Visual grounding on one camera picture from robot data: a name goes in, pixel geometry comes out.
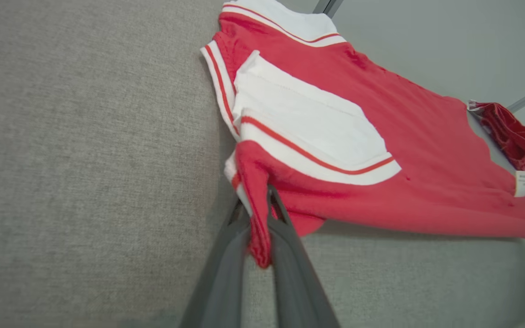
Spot grey fabric sofa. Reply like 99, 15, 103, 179
0, 0, 525, 328

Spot red shorts with white stripe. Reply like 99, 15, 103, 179
468, 101, 525, 187

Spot grey double partition post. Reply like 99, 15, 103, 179
313, 0, 345, 19

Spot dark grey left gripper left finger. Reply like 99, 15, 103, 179
178, 196, 252, 328

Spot red jersey with white sleeves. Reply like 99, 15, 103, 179
200, 0, 525, 269

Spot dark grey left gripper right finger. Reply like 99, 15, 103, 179
267, 184, 340, 328

